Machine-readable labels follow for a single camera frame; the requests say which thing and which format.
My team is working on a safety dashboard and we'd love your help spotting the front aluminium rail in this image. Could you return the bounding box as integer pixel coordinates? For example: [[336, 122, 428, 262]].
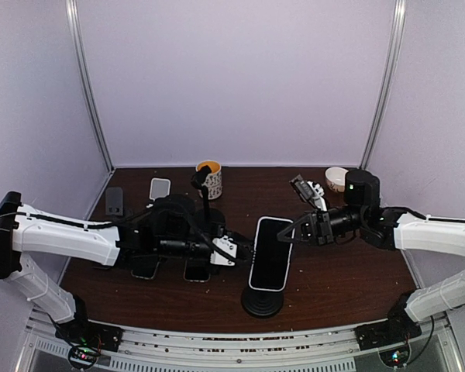
[[15, 309, 465, 372]]

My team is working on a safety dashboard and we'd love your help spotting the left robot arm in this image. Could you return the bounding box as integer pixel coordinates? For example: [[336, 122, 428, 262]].
[[0, 191, 253, 344]]

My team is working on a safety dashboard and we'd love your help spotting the white folding phone stand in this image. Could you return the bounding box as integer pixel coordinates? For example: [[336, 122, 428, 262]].
[[149, 177, 171, 205]]

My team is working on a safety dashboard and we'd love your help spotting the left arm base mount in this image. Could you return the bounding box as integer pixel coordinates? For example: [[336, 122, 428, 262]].
[[50, 298, 123, 371]]

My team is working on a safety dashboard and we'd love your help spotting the large black phone silver edge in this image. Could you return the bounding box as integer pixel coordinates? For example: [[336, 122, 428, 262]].
[[184, 260, 211, 283]]

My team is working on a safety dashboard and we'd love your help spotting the white ceramic bowl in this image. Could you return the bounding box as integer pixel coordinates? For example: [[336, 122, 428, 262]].
[[325, 167, 348, 193]]

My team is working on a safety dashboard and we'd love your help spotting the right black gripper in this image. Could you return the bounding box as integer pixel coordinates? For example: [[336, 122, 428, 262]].
[[275, 205, 367, 247]]

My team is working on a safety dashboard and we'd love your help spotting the black round-base phone stand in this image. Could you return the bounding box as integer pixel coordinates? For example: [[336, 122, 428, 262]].
[[191, 165, 226, 235]]

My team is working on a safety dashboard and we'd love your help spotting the dark grey small phone stand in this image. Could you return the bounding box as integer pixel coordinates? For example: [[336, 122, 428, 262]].
[[105, 187, 129, 218]]

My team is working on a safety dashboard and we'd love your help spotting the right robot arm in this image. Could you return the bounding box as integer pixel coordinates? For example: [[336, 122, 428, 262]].
[[277, 169, 465, 343]]

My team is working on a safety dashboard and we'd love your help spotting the black stand with white pad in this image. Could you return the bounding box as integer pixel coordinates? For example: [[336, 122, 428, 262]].
[[241, 287, 284, 319]]

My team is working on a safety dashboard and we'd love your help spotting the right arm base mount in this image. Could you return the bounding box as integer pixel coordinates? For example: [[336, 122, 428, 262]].
[[354, 296, 422, 370]]

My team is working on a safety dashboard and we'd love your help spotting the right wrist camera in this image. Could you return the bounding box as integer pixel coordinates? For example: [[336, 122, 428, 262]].
[[290, 174, 328, 212]]

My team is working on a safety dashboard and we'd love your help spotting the patterned mug yellow inside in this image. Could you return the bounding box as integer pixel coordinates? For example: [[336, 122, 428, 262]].
[[195, 160, 222, 201]]

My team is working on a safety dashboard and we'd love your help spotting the left aluminium frame post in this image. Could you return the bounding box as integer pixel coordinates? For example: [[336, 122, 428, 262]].
[[65, 0, 115, 173]]

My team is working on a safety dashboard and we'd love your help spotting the right aluminium frame post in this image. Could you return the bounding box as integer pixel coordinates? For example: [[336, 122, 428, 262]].
[[360, 0, 407, 169]]

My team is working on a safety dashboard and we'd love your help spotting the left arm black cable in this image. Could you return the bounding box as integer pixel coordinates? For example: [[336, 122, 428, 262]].
[[0, 201, 218, 257]]

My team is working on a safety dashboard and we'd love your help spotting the aluminium frame post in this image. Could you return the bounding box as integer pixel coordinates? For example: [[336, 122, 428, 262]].
[[65, 0, 115, 173], [360, 0, 407, 169]]

